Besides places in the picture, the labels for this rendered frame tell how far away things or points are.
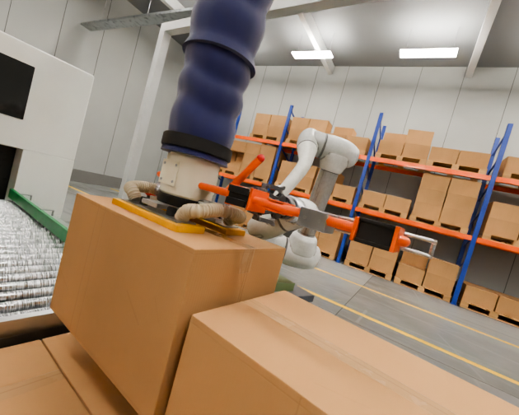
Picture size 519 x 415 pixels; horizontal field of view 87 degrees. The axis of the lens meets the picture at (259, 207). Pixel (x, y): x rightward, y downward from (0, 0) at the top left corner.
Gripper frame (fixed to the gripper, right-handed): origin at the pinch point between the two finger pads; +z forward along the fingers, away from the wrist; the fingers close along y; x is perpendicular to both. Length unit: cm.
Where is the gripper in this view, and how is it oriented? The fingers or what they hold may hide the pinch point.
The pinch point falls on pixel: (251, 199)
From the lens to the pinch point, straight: 75.4
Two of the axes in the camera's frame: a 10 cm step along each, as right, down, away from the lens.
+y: -2.7, 9.6, 0.4
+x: -7.9, -2.4, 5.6
